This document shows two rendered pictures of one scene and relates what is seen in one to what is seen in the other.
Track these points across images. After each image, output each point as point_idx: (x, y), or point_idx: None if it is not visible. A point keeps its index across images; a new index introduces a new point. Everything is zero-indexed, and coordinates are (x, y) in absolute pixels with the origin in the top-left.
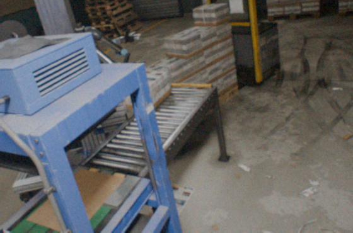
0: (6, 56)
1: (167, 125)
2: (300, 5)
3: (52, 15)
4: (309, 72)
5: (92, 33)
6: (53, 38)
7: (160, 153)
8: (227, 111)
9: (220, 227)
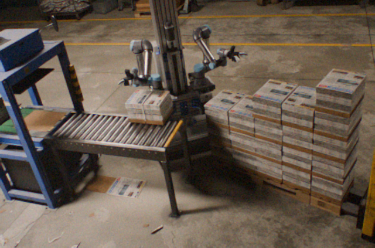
0: None
1: (101, 135)
2: None
3: (151, 7)
4: None
5: (192, 34)
6: (6, 43)
7: (17, 129)
8: (279, 208)
9: (90, 218)
